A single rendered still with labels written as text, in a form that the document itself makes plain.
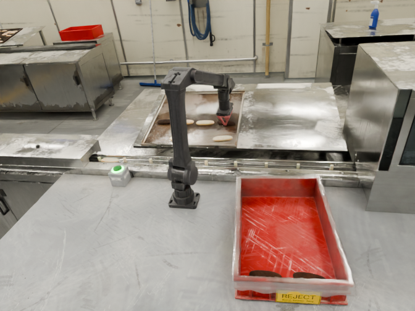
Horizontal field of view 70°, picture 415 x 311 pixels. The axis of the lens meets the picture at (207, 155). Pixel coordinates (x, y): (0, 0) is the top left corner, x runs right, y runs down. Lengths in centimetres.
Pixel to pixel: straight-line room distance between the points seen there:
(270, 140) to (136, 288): 89
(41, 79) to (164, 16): 206
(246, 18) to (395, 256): 420
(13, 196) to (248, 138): 136
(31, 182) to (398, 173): 170
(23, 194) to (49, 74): 252
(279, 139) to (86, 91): 301
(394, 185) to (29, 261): 132
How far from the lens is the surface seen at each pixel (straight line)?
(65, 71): 413
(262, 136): 152
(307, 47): 470
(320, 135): 155
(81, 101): 419
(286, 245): 110
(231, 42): 500
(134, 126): 196
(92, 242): 124
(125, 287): 107
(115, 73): 504
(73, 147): 168
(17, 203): 207
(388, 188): 123
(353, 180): 135
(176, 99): 106
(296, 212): 121
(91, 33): 478
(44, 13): 614
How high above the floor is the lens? 166
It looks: 33 degrees down
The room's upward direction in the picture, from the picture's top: 6 degrees counter-clockwise
